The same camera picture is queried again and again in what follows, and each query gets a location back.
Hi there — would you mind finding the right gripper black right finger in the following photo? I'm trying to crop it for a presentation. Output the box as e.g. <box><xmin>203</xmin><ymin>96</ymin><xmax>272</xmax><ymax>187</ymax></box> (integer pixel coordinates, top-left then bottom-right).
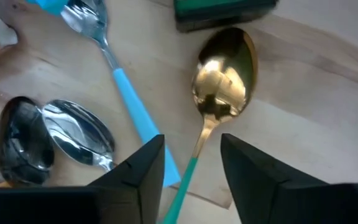
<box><xmin>220</xmin><ymin>133</ymin><xmax>358</xmax><ymax>224</ymax></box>

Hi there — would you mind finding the teal green plastic bin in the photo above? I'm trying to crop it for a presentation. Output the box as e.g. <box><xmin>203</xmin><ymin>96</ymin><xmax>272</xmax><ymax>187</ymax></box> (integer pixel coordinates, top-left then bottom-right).
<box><xmin>173</xmin><ymin>0</ymin><xmax>280</xmax><ymax>34</ymax></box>

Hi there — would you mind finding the black spoon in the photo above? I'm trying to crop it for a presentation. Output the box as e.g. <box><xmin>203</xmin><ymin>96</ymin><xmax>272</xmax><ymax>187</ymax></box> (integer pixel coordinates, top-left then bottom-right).
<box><xmin>0</xmin><ymin>96</ymin><xmax>55</xmax><ymax>186</ymax></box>

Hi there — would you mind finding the silver utensil light blue handle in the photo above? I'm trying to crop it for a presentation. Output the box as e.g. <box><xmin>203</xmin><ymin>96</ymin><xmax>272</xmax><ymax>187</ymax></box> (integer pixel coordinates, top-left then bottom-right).
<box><xmin>60</xmin><ymin>0</ymin><xmax>181</xmax><ymax>188</ymax></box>

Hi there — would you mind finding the silver spoon green handle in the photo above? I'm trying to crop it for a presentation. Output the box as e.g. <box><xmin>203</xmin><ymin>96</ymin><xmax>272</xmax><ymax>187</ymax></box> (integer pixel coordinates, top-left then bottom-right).
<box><xmin>41</xmin><ymin>99</ymin><xmax>117</xmax><ymax>172</ymax></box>

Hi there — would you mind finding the gold spoon green handle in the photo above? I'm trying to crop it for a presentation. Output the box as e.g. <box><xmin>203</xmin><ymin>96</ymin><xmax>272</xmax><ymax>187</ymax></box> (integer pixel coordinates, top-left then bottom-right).
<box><xmin>161</xmin><ymin>27</ymin><xmax>259</xmax><ymax>224</ymax></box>

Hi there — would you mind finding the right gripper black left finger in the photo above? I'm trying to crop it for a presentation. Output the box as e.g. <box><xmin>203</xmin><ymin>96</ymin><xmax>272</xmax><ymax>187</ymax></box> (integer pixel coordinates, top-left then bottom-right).
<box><xmin>0</xmin><ymin>134</ymin><xmax>166</xmax><ymax>224</ymax></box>

